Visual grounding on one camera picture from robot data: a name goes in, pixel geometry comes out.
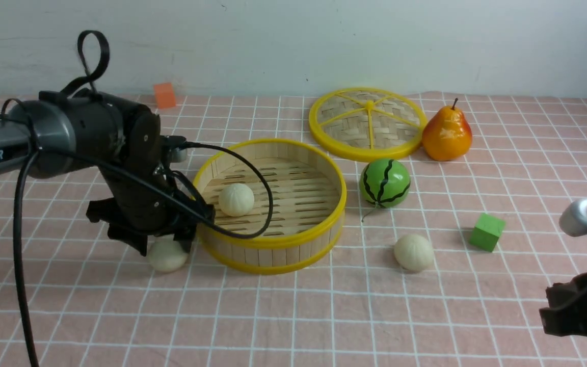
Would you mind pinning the pink checkered tablecloth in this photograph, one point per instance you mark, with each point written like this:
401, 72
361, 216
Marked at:
98, 303

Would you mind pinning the green foam cube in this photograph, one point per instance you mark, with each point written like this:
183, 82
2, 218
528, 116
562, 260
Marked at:
486, 233

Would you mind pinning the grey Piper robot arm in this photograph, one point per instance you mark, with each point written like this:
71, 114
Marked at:
88, 125

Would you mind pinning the orange toy pear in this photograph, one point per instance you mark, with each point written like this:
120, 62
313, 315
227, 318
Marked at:
447, 136

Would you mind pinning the bamboo steamer tray yellow rim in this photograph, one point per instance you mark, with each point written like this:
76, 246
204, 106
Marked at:
309, 196

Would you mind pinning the white bun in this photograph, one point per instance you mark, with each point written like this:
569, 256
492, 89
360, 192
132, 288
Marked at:
236, 200
166, 255
413, 252

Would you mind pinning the orange foam cube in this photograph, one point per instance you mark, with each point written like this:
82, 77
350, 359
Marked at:
164, 95

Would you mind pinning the green toy watermelon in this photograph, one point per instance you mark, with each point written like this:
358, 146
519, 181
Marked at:
384, 183

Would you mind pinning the woven bamboo steamer lid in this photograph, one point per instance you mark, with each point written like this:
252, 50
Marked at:
367, 124

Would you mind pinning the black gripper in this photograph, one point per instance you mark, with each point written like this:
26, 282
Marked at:
134, 210

